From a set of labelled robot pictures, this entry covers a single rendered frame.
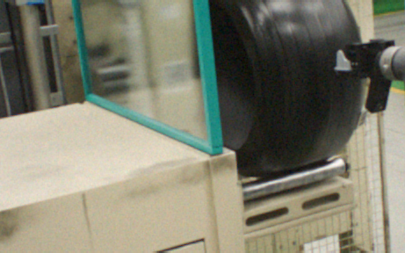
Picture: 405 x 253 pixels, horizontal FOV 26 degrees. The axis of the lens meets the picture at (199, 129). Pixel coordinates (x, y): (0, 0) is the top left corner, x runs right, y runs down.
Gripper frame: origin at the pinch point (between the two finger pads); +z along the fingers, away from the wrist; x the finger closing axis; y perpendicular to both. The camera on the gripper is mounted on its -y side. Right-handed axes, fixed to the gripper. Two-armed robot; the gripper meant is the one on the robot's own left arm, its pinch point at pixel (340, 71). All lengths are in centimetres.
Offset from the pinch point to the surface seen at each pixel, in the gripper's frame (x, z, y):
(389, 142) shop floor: -220, 279, -93
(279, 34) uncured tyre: 13.1, 3.5, 11.3
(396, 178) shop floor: -177, 219, -99
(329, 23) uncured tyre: -1.0, 3.1, 11.7
